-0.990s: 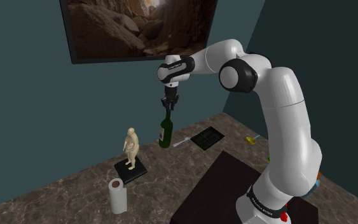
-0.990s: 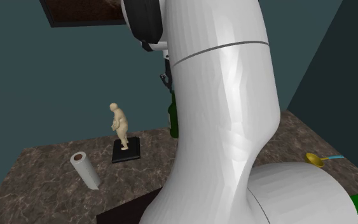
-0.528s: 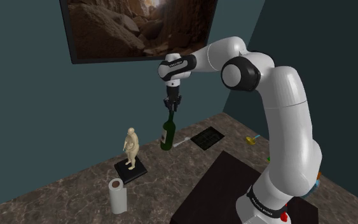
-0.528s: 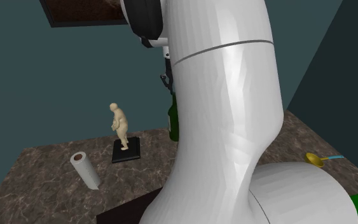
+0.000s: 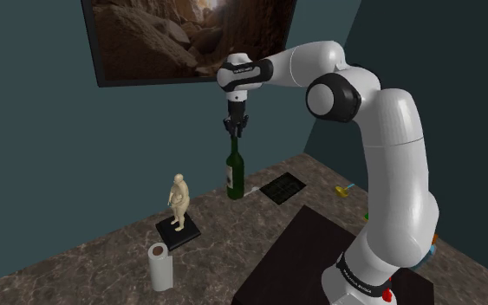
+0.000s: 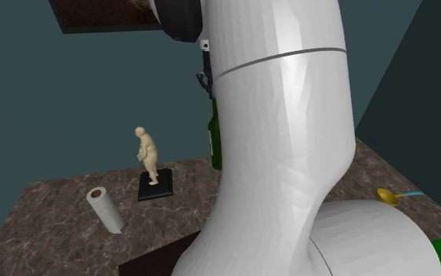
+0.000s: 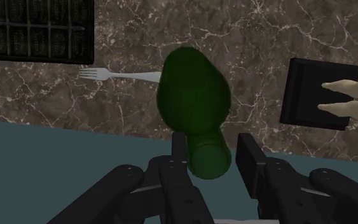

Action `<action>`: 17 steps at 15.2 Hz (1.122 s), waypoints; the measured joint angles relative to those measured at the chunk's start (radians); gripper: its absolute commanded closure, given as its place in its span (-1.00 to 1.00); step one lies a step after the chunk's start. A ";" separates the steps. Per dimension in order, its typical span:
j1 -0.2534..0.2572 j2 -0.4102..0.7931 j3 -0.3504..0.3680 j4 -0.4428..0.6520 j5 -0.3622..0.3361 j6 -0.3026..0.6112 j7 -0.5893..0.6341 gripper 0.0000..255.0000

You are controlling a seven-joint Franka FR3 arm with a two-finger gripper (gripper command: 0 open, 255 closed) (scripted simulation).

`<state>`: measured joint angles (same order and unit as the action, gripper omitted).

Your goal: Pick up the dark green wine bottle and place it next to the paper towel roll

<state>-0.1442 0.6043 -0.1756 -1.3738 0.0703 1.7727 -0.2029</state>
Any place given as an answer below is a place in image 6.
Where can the beige figure on black base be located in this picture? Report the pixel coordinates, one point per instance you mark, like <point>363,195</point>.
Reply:
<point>149,153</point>

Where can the white paper towel roll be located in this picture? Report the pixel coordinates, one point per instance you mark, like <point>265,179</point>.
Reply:
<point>105,210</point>

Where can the dark framed wall picture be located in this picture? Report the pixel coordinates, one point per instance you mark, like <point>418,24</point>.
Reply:
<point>101,13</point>

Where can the green glass bottle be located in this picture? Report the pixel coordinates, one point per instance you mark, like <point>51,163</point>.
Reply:
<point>215,141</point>

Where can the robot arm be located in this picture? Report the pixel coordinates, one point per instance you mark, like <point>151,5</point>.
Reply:
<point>281,153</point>

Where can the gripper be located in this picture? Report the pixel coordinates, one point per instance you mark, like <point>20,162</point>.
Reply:
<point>206,61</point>

